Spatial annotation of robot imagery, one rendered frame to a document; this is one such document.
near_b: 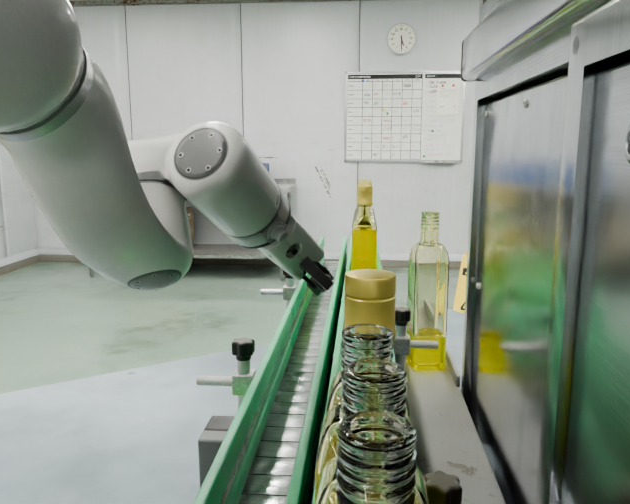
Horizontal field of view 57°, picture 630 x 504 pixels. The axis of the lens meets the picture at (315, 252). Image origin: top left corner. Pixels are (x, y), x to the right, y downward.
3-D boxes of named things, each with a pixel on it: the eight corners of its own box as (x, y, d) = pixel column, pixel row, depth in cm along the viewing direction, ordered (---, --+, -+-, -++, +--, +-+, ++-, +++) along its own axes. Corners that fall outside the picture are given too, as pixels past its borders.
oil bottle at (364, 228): (375, 310, 131) (377, 186, 126) (350, 310, 132) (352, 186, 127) (375, 304, 137) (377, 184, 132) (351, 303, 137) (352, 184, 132)
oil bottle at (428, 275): (446, 371, 95) (452, 213, 91) (412, 372, 95) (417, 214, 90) (436, 358, 101) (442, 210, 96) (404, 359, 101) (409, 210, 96)
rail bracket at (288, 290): (295, 332, 117) (295, 267, 114) (259, 331, 117) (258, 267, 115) (297, 326, 121) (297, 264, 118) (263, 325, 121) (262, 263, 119)
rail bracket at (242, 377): (252, 448, 72) (250, 345, 69) (195, 445, 72) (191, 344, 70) (258, 432, 76) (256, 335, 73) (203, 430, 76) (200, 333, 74)
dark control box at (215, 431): (253, 496, 83) (252, 442, 81) (199, 493, 84) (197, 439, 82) (263, 465, 91) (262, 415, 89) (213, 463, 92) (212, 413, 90)
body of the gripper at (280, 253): (310, 212, 58) (335, 250, 68) (246, 159, 63) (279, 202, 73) (259, 266, 58) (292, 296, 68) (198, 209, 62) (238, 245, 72)
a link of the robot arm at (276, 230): (305, 204, 56) (312, 216, 59) (247, 157, 60) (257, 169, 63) (252, 260, 56) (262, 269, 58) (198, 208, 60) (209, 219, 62)
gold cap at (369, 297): (406, 340, 38) (408, 275, 37) (360, 348, 36) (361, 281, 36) (376, 326, 41) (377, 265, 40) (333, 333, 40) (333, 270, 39)
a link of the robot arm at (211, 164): (85, 232, 49) (77, 142, 53) (150, 271, 59) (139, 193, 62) (247, 171, 47) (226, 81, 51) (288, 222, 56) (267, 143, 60)
